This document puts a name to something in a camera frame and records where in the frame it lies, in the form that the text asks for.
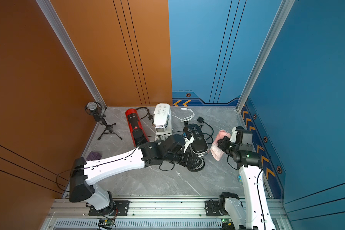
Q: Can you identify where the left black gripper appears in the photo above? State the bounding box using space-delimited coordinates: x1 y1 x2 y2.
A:
162 149 204 169

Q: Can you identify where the pink towel cloth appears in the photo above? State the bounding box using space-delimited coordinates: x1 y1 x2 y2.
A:
209 129 232 162

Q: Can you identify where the black coffee machine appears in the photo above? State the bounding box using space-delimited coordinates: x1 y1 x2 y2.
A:
183 124 209 172

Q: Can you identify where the white coffee machine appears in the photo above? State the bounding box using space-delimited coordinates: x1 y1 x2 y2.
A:
152 103 173 141

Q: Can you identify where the red Nespresso coffee machine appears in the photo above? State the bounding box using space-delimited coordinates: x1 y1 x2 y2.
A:
125 108 149 147

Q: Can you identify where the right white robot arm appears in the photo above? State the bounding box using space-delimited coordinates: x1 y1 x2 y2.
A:
218 126 276 230

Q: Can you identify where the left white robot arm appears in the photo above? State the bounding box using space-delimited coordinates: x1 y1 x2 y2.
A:
69 134 204 216

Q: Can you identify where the purple block toy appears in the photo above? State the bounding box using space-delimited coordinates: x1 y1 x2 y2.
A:
86 151 102 161

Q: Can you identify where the black microphone on tripod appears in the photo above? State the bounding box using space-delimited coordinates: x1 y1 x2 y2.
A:
84 102 122 140

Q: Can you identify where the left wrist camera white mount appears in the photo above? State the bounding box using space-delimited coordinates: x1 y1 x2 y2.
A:
183 137 195 153

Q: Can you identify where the white power cable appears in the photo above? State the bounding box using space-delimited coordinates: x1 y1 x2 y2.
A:
172 107 196 123

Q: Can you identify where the black coiled power cable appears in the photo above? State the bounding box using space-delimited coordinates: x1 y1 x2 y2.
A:
136 107 154 121

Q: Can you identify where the black machine power cable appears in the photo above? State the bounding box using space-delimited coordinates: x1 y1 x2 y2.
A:
196 116 215 144

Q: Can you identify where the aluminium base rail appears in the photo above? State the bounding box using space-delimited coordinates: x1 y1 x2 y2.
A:
43 195 285 220

